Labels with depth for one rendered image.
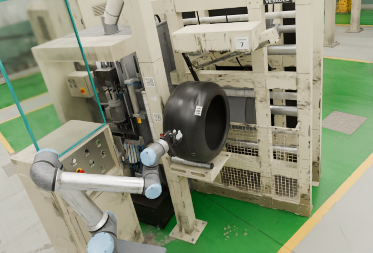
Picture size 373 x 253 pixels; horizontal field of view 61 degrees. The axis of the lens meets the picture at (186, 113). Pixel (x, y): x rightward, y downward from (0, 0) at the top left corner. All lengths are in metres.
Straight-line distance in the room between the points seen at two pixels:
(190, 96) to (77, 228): 1.17
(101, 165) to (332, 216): 2.06
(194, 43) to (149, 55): 0.34
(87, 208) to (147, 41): 1.11
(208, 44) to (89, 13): 3.52
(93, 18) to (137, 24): 3.40
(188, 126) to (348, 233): 1.73
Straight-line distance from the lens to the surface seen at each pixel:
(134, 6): 2.17
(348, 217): 3.25
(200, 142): 2.07
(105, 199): 2.50
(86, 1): 5.51
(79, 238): 2.44
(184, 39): 2.32
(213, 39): 2.22
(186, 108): 2.05
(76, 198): 1.94
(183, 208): 2.87
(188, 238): 3.06
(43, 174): 1.71
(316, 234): 3.06
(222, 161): 2.51
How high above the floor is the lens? 2.25
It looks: 26 degrees down
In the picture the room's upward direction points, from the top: 11 degrees counter-clockwise
